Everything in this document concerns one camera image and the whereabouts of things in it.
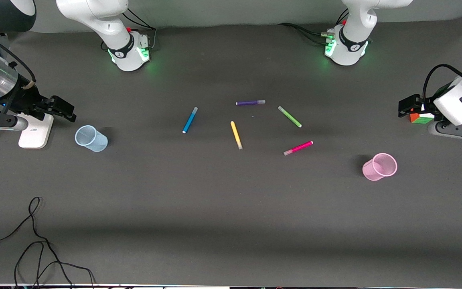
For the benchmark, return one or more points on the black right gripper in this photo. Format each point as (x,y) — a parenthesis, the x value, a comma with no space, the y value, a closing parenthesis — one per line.
(25,99)

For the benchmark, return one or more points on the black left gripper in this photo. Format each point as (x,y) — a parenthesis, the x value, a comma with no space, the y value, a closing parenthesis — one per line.
(412,104)

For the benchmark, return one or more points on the pink marker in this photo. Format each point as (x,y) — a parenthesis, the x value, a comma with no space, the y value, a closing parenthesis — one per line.
(298,148)

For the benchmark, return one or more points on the blue marker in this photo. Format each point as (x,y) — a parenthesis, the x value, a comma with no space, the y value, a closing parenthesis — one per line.
(190,119)

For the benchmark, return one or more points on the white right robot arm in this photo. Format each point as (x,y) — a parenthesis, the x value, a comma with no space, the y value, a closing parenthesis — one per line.
(122,44)

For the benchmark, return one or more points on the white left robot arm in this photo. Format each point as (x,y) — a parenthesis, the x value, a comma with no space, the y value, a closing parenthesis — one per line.
(349,48)

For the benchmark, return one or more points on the colourful puzzle cube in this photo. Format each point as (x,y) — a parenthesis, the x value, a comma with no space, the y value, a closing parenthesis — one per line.
(421,119)

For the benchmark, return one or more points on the white rectangular block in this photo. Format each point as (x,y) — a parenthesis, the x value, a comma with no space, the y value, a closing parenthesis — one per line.
(34,134)

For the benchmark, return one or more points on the translucent blue cup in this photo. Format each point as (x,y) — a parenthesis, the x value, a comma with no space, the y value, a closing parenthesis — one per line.
(94,142)

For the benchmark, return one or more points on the translucent pink cup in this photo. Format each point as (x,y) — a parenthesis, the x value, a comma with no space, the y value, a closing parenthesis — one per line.
(373,170)

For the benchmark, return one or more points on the green marker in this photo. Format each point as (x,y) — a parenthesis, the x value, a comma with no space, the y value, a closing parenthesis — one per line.
(290,117)

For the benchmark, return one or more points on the purple marker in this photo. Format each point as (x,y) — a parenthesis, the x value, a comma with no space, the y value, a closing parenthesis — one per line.
(249,103)

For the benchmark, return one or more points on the yellow marker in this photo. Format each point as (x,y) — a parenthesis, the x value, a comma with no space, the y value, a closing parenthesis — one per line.
(236,134)

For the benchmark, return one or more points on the dark grey table cloth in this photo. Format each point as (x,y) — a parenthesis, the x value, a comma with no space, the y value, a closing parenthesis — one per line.
(231,220)

